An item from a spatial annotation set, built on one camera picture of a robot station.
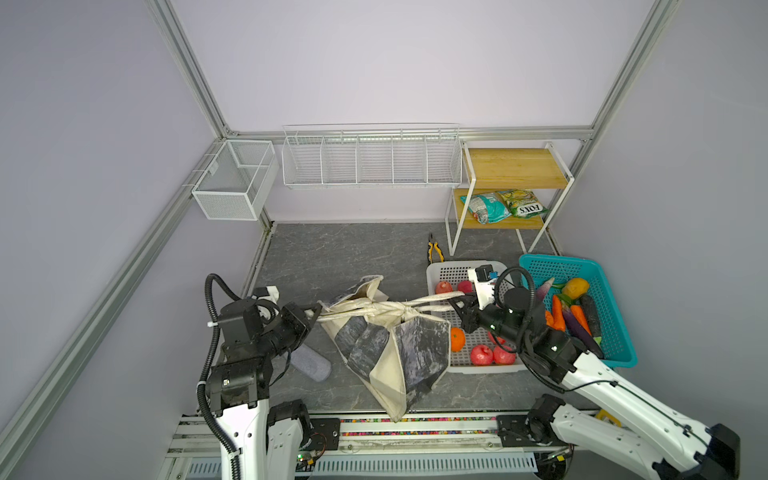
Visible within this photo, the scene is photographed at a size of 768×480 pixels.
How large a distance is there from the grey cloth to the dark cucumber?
2.61ft

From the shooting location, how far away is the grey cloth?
32.6 inches

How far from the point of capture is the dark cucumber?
0.88m
